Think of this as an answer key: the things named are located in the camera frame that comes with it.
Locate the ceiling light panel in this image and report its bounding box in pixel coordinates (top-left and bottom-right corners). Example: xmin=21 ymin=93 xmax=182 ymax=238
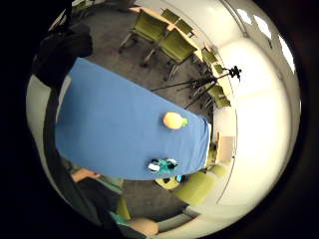
xmin=253 ymin=14 xmax=273 ymax=41
xmin=235 ymin=8 xmax=253 ymax=26
xmin=277 ymin=34 xmax=296 ymax=75

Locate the black tripod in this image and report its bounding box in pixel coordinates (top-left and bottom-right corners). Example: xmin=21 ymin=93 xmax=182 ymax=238
xmin=151 ymin=68 xmax=237 ymax=111

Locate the blue tablecloth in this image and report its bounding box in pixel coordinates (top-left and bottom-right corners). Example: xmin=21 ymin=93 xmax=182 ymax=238
xmin=54 ymin=57 xmax=212 ymax=182

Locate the green office chair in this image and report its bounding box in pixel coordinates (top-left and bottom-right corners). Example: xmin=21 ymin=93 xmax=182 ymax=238
xmin=208 ymin=163 xmax=229 ymax=179
xmin=175 ymin=170 xmax=217 ymax=207

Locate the orange plush fruit toy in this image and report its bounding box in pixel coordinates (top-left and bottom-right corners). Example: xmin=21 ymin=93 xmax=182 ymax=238
xmin=161 ymin=111 xmax=190 ymax=130

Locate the beige cardboard box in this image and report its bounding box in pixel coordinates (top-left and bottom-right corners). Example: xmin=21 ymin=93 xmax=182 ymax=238
xmin=216 ymin=133 xmax=237 ymax=164

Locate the yellow-green stool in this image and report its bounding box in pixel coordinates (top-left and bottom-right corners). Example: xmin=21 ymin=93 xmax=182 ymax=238
xmin=155 ymin=175 xmax=182 ymax=191

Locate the row of green chairs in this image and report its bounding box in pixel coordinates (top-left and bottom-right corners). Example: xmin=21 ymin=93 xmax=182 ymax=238
xmin=119 ymin=8 xmax=232 ymax=110

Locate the teal and black toy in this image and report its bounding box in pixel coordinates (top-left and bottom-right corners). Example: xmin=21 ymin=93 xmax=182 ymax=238
xmin=147 ymin=157 xmax=179 ymax=174

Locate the black camera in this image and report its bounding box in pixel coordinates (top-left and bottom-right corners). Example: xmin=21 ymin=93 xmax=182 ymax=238
xmin=228 ymin=65 xmax=243 ymax=81

